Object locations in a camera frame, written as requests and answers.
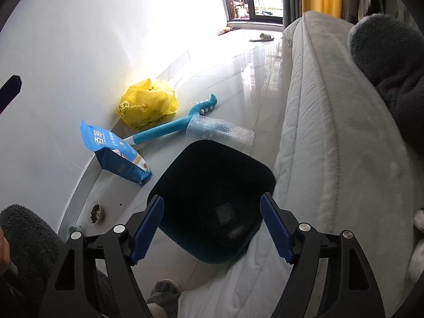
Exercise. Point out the dark trash bin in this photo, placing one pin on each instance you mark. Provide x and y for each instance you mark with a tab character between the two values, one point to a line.
212	188

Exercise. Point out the small bowl of kibble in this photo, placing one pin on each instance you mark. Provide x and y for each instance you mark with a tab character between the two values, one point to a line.
95	212

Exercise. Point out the clear bubble wrap sheet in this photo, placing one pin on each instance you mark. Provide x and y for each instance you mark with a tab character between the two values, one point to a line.
218	132

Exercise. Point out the yellow plastic bag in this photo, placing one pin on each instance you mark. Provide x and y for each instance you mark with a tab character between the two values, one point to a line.
145	102

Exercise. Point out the person's grey fuzzy slipper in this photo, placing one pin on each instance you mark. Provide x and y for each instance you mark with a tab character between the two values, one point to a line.
164	293

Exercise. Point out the grey white bed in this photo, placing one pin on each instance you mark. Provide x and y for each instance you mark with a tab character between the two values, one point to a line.
331	139

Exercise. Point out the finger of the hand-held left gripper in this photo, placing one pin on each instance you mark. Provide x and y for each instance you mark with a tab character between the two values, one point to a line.
10	89

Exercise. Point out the pale green slipper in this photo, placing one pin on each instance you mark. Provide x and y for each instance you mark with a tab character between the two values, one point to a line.
265	36

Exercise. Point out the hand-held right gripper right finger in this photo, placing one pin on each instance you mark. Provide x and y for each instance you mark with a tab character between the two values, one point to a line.
276	228

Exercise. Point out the dark grey fleece blanket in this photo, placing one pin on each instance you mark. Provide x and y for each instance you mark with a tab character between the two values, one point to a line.
391	56

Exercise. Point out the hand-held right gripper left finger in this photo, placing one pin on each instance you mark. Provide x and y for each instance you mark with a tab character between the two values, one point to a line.
147	228

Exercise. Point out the person's grey fleece garment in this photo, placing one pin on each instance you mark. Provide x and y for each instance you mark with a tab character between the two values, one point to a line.
29	238

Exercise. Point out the blue pet food bag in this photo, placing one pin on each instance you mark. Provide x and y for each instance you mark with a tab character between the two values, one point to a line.
109	149

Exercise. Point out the thin orange stick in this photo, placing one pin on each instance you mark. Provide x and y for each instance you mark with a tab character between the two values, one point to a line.
228	29

